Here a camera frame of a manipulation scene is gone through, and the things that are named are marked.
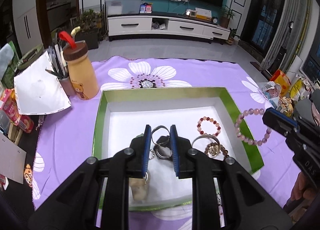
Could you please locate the black smart watch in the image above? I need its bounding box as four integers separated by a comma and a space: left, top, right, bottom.
151, 125, 172, 161

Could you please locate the silver bangle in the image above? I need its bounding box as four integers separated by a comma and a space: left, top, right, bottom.
191, 134, 220, 148

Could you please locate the red bead bracelet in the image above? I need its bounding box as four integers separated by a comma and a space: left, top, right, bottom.
197, 116, 222, 138

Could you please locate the beige watch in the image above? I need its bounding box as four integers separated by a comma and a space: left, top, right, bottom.
129, 171, 150, 203

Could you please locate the brown wooden bead bracelet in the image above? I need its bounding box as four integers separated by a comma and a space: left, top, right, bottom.
204, 141, 230, 159

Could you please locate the pink bead bracelet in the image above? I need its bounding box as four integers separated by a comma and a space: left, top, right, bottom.
234, 108, 272, 147

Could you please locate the right hand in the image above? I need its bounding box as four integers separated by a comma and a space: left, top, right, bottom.
290, 172, 318, 201

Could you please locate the green cardboard box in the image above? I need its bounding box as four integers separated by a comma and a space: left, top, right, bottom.
92, 87, 264, 211

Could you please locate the plastic bag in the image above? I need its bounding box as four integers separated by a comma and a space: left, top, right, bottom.
259, 81, 281, 109

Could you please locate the purple floral tablecloth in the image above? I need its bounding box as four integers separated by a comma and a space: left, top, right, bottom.
31, 55, 303, 230

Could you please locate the yellow bear bottle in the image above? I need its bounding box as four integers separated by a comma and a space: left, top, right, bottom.
62, 41, 99, 100

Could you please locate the pink pen holder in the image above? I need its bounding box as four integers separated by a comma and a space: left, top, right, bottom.
59, 77, 76, 97

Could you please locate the white paper sheet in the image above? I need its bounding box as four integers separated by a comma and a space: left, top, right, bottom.
14, 52, 71, 115

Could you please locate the white tv cabinet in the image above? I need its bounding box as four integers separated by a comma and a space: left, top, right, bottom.
107, 14, 230, 41

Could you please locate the white box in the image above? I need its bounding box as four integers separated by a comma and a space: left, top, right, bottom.
0, 134, 26, 184

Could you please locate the red snack can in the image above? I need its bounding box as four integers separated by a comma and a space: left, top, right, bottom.
1, 89, 34, 133

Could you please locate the potted plant by door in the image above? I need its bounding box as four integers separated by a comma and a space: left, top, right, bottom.
75, 9, 104, 50

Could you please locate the small desk clock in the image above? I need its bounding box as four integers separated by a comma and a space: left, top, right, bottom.
212, 17, 219, 25

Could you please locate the clear plastic storage box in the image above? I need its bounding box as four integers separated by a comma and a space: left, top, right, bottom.
105, 0, 143, 16

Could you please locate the potted plant on cabinet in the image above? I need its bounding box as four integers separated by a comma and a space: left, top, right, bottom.
220, 5, 235, 28

